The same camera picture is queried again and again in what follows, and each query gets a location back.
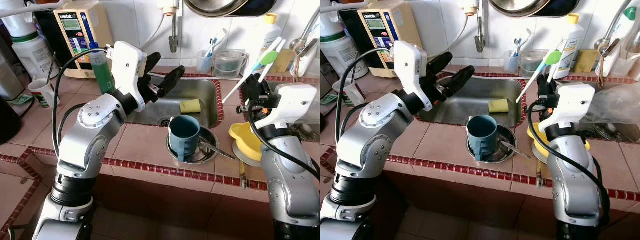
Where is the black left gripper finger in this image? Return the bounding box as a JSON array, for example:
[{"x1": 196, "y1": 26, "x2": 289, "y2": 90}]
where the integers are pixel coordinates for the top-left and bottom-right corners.
[
  {"x1": 427, "y1": 51, "x2": 454, "y2": 76},
  {"x1": 142, "y1": 51, "x2": 162, "y2": 77},
  {"x1": 445, "y1": 65, "x2": 476, "y2": 98},
  {"x1": 158, "y1": 65, "x2": 186, "y2": 98}
]

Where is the white straw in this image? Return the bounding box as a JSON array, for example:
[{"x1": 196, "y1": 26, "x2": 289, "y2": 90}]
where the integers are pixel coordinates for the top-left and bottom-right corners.
[
  {"x1": 546, "y1": 39, "x2": 571, "y2": 84},
  {"x1": 256, "y1": 39, "x2": 287, "y2": 84}
]

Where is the green white brush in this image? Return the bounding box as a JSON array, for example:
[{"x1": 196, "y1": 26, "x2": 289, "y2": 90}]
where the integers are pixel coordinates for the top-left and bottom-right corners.
[
  {"x1": 515, "y1": 49, "x2": 563, "y2": 104},
  {"x1": 222, "y1": 49, "x2": 280, "y2": 104}
]

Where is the steel bowl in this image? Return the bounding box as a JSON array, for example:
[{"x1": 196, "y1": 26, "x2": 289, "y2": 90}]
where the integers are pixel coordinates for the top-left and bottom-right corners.
[
  {"x1": 166, "y1": 126, "x2": 219, "y2": 165},
  {"x1": 466, "y1": 125, "x2": 517, "y2": 165}
]

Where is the steel spoon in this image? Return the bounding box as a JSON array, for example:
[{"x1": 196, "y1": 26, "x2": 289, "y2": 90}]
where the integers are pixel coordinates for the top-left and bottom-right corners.
[
  {"x1": 500, "y1": 140, "x2": 532, "y2": 160},
  {"x1": 197, "y1": 140, "x2": 236, "y2": 161}
]

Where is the teal mug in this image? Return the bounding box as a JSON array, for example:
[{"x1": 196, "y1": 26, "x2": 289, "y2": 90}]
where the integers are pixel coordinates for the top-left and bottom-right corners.
[
  {"x1": 466, "y1": 115, "x2": 499, "y2": 162},
  {"x1": 168, "y1": 115, "x2": 202, "y2": 162}
]

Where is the chrome kitchen faucet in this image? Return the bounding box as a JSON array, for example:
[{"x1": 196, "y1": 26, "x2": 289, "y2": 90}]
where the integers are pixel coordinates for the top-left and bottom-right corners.
[
  {"x1": 594, "y1": 0, "x2": 640, "y2": 78},
  {"x1": 289, "y1": 5, "x2": 321, "y2": 78}
]

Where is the steel sink basin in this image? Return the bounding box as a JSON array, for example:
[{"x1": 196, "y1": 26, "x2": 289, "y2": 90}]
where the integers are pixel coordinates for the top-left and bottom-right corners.
[
  {"x1": 417, "y1": 72, "x2": 526, "y2": 130},
  {"x1": 299, "y1": 75, "x2": 321, "y2": 143},
  {"x1": 125, "y1": 72, "x2": 226, "y2": 130},
  {"x1": 525, "y1": 75, "x2": 640, "y2": 146}
]

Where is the yellow sponge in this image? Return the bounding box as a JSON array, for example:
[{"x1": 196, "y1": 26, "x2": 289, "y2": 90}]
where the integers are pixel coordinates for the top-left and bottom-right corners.
[
  {"x1": 180, "y1": 99, "x2": 202, "y2": 114},
  {"x1": 488, "y1": 98, "x2": 510, "y2": 114}
]

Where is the tan sponge block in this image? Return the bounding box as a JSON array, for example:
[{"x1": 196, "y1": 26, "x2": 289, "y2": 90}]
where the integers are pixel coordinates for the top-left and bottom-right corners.
[
  {"x1": 573, "y1": 49, "x2": 599, "y2": 73},
  {"x1": 270, "y1": 49, "x2": 296, "y2": 73}
]

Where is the clear toothbrush cup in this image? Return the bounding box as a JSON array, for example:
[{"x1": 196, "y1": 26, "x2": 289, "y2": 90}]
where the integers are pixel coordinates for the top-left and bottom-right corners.
[
  {"x1": 196, "y1": 50, "x2": 215, "y2": 75},
  {"x1": 502, "y1": 50, "x2": 521, "y2": 75}
]

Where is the clear plastic bag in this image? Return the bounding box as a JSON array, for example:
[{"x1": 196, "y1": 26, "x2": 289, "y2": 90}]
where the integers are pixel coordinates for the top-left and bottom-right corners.
[
  {"x1": 582, "y1": 82, "x2": 640, "y2": 126},
  {"x1": 303, "y1": 87, "x2": 321, "y2": 126}
]

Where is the green dish soap bottle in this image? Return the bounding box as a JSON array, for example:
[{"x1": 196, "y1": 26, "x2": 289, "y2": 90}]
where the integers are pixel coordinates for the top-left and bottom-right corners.
[{"x1": 89, "y1": 50, "x2": 117, "y2": 96}]

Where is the white detergent bottle yellow cap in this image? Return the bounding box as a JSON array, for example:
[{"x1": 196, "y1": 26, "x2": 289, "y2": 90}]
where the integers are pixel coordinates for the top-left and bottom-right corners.
[
  {"x1": 552, "y1": 13, "x2": 586, "y2": 80},
  {"x1": 252, "y1": 13, "x2": 283, "y2": 73}
]

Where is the small steel saucer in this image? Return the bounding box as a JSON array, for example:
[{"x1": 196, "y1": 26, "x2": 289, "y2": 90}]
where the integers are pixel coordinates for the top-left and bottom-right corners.
[
  {"x1": 531, "y1": 145, "x2": 551, "y2": 165},
  {"x1": 231, "y1": 142, "x2": 262, "y2": 168}
]

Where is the beige water ionizer appliance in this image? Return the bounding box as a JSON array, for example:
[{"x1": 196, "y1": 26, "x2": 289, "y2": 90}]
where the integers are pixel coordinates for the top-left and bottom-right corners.
[
  {"x1": 35, "y1": 1, "x2": 115, "y2": 79},
  {"x1": 345, "y1": 1, "x2": 423, "y2": 79}
]

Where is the hanging steel pan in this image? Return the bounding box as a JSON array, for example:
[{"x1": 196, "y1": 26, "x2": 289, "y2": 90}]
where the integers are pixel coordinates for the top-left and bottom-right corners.
[
  {"x1": 183, "y1": 0, "x2": 277, "y2": 18},
  {"x1": 488, "y1": 0, "x2": 581, "y2": 18}
]

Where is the white jar green lid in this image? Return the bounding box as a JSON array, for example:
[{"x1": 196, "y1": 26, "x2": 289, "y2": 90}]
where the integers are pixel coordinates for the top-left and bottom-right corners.
[
  {"x1": 11, "y1": 32, "x2": 53, "y2": 81},
  {"x1": 320, "y1": 30, "x2": 362, "y2": 81}
]

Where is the small printed cup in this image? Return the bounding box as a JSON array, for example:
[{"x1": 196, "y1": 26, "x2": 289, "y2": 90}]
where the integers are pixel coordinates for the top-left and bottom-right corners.
[
  {"x1": 332, "y1": 77, "x2": 366, "y2": 107},
  {"x1": 27, "y1": 78, "x2": 55, "y2": 109}
]

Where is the white plastic pipe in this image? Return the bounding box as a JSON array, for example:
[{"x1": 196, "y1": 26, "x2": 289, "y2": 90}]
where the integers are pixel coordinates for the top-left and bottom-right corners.
[
  {"x1": 320, "y1": 1, "x2": 368, "y2": 13},
  {"x1": 0, "y1": 1, "x2": 58, "y2": 18}
]

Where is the dark red cabinet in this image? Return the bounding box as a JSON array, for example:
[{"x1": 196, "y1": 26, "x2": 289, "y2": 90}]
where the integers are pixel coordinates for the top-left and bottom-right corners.
[
  {"x1": 390, "y1": 175, "x2": 640, "y2": 240},
  {"x1": 92, "y1": 172, "x2": 281, "y2": 240}
]

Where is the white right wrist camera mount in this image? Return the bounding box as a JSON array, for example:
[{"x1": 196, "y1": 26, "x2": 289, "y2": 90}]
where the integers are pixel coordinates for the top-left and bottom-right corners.
[
  {"x1": 254, "y1": 83, "x2": 305, "y2": 131},
  {"x1": 541, "y1": 82, "x2": 596, "y2": 132}
]

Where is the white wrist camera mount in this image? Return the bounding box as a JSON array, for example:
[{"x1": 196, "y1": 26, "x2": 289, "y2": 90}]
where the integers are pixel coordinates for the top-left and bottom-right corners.
[
  {"x1": 393, "y1": 41, "x2": 433, "y2": 113},
  {"x1": 106, "y1": 41, "x2": 148, "y2": 113},
  {"x1": 541, "y1": 82, "x2": 596, "y2": 132},
  {"x1": 254, "y1": 83, "x2": 305, "y2": 131}
]

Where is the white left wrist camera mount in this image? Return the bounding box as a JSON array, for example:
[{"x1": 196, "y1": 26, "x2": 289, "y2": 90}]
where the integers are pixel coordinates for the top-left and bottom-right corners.
[
  {"x1": 106, "y1": 41, "x2": 148, "y2": 113},
  {"x1": 393, "y1": 41, "x2": 433, "y2": 113}
]

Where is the grey wall tap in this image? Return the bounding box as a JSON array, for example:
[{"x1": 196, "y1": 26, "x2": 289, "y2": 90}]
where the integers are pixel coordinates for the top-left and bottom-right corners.
[
  {"x1": 474, "y1": 12, "x2": 487, "y2": 53},
  {"x1": 168, "y1": 12, "x2": 181, "y2": 53}
]

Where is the white wall water filter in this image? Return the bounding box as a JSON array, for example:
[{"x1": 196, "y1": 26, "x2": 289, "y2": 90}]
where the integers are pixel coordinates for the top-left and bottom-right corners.
[
  {"x1": 157, "y1": 0, "x2": 181, "y2": 16},
  {"x1": 462, "y1": 0, "x2": 483, "y2": 16}
]

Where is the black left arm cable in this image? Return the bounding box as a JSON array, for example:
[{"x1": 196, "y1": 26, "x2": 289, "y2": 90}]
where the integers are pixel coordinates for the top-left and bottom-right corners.
[
  {"x1": 51, "y1": 47, "x2": 108, "y2": 156},
  {"x1": 335, "y1": 47, "x2": 398, "y2": 146}
]

